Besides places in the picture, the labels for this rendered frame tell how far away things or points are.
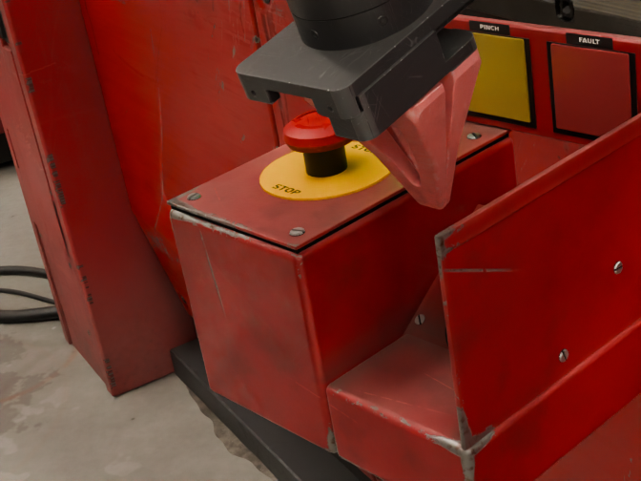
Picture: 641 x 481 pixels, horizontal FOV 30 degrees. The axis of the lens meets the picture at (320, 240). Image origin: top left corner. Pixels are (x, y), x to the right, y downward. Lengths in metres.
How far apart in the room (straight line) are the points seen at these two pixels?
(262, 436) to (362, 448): 1.14
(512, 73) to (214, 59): 0.74
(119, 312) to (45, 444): 0.23
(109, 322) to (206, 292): 1.29
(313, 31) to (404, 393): 0.19
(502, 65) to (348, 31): 0.18
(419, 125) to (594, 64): 0.14
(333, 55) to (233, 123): 0.88
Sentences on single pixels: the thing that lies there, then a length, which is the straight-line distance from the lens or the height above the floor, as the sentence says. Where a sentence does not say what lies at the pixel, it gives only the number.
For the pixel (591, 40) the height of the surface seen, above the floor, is 0.84.
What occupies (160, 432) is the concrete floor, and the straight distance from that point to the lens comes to 1.87.
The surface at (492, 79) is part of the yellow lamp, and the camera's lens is 0.64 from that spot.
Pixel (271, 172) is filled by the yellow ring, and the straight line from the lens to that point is 0.64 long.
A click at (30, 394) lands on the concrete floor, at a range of 2.07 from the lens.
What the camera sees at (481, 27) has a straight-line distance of 0.64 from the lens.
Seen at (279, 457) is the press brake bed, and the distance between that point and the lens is 1.68.
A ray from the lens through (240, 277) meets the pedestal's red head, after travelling 0.60.
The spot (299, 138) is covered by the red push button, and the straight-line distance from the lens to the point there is 0.60.
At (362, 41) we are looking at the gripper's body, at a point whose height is 0.89.
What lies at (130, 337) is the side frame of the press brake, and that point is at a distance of 1.95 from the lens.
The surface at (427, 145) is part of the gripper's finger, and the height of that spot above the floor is 0.84.
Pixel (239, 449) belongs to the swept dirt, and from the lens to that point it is 1.79.
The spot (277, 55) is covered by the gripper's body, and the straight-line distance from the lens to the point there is 0.49.
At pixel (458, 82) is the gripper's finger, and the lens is 0.49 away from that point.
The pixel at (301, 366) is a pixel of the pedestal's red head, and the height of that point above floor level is 0.71.
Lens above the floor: 1.02
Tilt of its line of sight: 26 degrees down
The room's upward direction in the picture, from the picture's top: 10 degrees counter-clockwise
